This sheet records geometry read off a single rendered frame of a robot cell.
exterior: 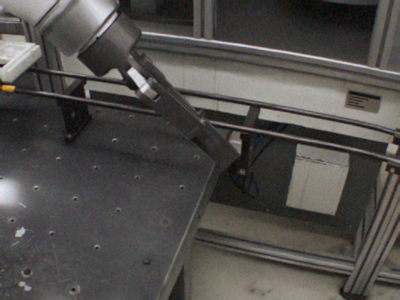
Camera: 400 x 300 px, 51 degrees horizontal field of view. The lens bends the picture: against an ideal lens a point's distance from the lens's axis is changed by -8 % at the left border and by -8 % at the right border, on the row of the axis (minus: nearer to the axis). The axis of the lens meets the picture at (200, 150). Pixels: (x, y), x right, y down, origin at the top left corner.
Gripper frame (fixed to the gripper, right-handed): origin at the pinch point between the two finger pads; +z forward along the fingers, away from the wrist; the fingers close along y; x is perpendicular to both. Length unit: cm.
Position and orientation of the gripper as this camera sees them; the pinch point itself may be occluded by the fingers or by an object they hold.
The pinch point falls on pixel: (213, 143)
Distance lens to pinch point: 57.6
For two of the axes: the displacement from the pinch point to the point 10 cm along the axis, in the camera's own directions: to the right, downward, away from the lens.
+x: -7.3, 6.7, 1.5
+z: 6.6, 6.2, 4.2
